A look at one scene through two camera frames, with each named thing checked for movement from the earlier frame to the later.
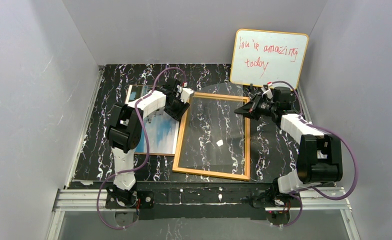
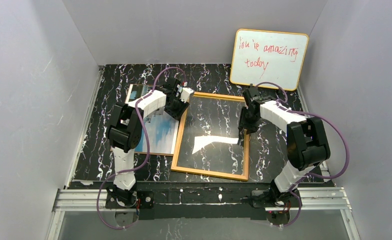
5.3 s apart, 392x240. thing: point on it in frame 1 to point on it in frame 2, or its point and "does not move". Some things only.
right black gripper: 257,106 to 246,122
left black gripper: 175,108 does not move
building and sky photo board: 163,129 does not move
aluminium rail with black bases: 208,201 does not move
